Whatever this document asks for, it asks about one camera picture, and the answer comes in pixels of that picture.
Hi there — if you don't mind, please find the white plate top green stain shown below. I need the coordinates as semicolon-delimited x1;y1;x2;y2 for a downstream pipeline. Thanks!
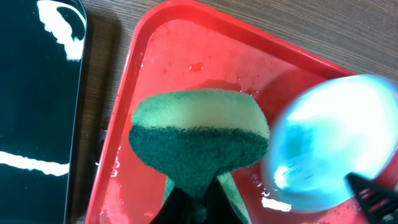
261;74;397;213

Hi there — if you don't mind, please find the red plastic tray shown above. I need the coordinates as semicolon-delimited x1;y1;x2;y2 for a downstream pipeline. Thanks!
84;0;398;224

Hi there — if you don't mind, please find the black water tray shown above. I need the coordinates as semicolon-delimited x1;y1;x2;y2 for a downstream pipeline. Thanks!
1;0;88;223

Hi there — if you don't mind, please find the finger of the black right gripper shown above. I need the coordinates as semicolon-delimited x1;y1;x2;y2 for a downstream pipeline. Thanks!
346;173;397;224

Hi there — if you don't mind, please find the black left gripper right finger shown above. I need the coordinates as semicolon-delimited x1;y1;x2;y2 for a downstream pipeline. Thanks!
204;177;243;224

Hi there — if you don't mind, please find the green yellow sponge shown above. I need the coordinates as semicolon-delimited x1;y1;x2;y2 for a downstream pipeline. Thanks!
129;89;270;223

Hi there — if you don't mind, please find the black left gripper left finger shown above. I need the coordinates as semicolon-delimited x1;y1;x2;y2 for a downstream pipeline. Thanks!
150;187;197;224

